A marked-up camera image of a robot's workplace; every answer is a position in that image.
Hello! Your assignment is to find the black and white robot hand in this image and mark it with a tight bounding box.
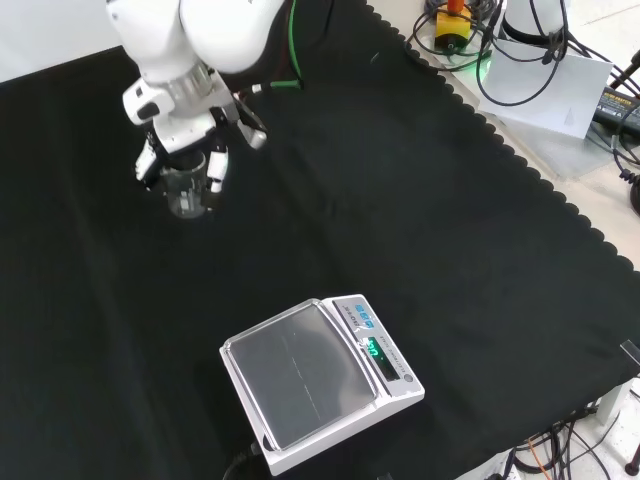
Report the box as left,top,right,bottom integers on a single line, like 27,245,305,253
122,77,269,201

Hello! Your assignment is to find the clear glass beaker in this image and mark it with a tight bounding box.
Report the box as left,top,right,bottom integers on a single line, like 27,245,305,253
158,152,217,220

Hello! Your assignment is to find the white electronic balance steel pan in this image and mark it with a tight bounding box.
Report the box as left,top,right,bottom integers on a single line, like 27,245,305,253
218,294,426,477

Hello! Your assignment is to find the black bench cloth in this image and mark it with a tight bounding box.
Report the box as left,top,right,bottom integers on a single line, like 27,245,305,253
0,0,640,480

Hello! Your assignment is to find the yellow stop button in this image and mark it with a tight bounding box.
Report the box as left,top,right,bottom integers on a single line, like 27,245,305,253
433,0,474,55

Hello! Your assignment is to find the black power adapter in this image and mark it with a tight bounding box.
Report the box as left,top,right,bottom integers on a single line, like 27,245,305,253
589,85,640,135

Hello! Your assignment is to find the green cable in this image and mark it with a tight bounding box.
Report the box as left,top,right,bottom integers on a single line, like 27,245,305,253
268,0,306,92

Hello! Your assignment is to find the black cable loop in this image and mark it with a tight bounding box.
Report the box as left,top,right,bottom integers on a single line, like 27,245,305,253
474,19,569,107

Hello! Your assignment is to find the orange cable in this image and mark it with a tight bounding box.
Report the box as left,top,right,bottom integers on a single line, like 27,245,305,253
514,430,556,474

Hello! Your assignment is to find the white bench bracket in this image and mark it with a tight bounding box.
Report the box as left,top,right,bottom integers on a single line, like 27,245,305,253
597,377,640,427

